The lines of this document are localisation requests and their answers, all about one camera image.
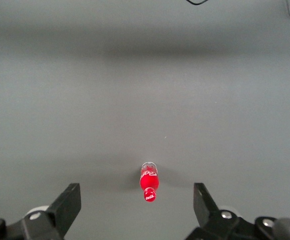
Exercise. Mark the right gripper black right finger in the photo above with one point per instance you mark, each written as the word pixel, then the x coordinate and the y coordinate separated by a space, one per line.
pixel 209 220

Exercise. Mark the red cola bottle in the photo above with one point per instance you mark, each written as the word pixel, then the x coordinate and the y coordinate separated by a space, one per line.
pixel 149 181

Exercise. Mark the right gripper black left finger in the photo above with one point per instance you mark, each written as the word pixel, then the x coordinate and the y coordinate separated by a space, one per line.
pixel 65 212

